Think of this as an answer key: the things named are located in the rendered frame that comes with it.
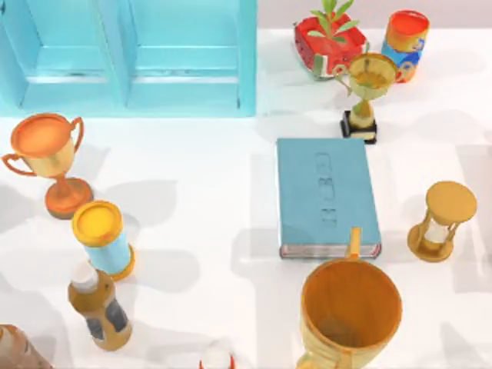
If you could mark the blue book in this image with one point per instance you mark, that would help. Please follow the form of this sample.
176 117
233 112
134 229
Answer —
323 192

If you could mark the yellow and light blue can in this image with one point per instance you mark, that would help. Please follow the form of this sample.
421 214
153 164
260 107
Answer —
104 238

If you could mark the small golden trophy black base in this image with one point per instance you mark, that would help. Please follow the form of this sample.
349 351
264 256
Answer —
369 88

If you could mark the large golden trophy cup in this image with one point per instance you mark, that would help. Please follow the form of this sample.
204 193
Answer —
346 307

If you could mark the red plant pot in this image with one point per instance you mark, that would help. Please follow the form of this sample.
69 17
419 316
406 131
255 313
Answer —
326 44

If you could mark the light blue rack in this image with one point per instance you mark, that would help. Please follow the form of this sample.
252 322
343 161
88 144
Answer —
127 57

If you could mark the red and white bottle top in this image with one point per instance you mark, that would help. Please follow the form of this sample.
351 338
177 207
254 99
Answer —
216 360

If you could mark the green plant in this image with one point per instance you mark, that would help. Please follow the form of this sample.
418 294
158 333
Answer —
332 21

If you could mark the amber bottle with white cap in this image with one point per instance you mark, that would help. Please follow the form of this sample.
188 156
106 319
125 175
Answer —
100 307

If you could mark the golden hourglass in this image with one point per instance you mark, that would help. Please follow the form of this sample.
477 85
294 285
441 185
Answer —
442 227

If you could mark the orange and blue can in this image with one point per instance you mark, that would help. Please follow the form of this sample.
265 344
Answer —
407 42

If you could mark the brown round object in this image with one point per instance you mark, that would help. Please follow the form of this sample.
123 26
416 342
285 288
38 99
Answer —
15 350

